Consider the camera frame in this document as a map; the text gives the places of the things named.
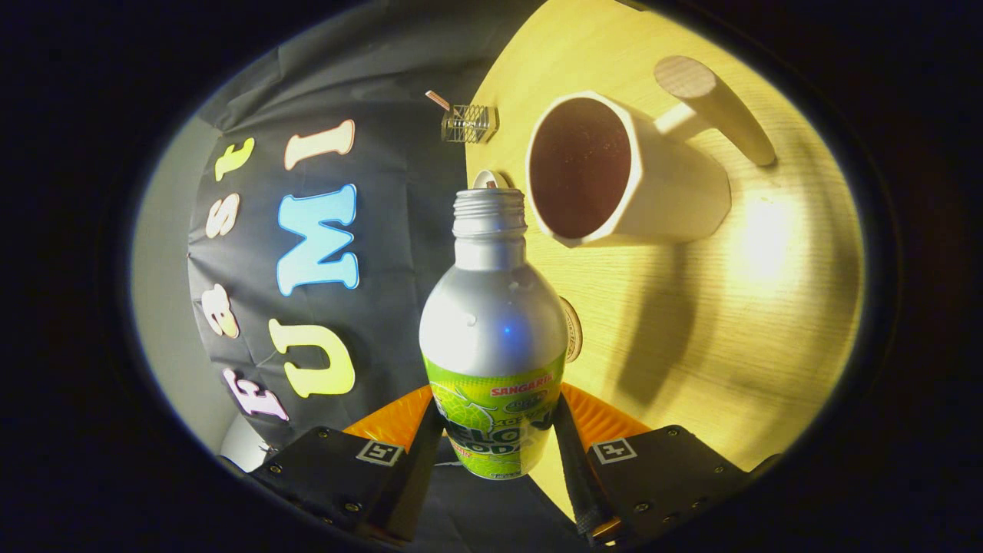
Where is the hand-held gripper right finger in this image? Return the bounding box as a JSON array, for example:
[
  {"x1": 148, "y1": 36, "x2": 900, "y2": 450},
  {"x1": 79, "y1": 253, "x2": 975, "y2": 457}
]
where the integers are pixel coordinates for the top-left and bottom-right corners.
[{"x1": 553, "y1": 382, "x2": 780, "y2": 546}]

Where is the metal wire basket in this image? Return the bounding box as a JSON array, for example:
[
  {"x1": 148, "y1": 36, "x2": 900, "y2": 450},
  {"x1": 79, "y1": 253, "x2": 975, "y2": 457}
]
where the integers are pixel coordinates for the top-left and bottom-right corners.
[{"x1": 441, "y1": 104, "x2": 500, "y2": 144}]

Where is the beige cup with wooden handle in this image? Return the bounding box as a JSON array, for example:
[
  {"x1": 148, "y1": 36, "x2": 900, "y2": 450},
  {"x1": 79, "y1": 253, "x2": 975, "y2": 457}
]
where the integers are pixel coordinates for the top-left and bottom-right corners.
[{"x1": 525, "y1": 55, "x2": 778, "y2": 249}]

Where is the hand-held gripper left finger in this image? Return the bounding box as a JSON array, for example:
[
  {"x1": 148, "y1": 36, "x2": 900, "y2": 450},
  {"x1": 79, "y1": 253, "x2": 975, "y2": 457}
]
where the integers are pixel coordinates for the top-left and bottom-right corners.
[{"x1": 250, "y1": 384, "x2": 446, "y2": 545}]

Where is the silver green juice bottle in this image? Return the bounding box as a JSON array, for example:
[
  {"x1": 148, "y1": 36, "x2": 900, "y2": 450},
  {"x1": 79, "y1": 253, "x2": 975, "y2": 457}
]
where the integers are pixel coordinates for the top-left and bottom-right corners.
[{"x1": 419, "y1": 187, "x2": 569, "y2": 481}]

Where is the light wooden table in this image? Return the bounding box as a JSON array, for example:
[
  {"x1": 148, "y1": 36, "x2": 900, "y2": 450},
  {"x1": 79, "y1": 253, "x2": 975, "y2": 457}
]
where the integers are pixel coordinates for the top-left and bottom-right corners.
[{"x1": 465, "y1": 0, "x2": 867, "y2": 523}]

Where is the round cork coaster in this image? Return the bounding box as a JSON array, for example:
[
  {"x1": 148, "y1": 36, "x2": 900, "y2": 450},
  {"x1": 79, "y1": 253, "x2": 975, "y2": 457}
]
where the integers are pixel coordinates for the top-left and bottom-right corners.
[{"x1": 559, "y1": 296, "x2": 584, "y2": 363}]

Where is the black backdrop cloth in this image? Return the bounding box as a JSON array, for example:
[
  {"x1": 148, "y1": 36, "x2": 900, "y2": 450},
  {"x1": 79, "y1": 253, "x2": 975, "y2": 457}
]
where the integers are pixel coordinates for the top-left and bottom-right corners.
[{"x1": 187, "y1": 0, "x2": 588, "y2": 553}]

